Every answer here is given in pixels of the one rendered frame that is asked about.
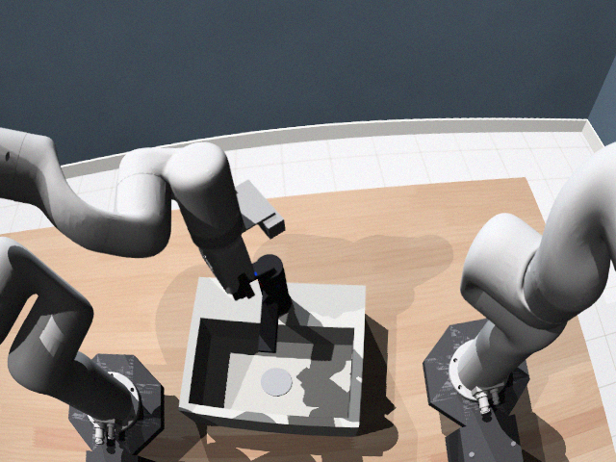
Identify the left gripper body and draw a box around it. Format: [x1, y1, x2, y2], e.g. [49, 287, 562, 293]
[194, 232, 255, 295]

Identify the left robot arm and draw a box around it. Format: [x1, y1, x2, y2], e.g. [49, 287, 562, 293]
[0, 128, 286, 445]

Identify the white rectangular sink basin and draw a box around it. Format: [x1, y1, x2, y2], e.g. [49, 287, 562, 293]
[178, 277, 366, 437]

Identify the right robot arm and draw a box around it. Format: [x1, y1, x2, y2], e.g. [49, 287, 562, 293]
[449, 142, 616, 415]

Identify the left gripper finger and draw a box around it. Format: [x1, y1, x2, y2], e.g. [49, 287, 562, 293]
[232, 273, 255, 301]

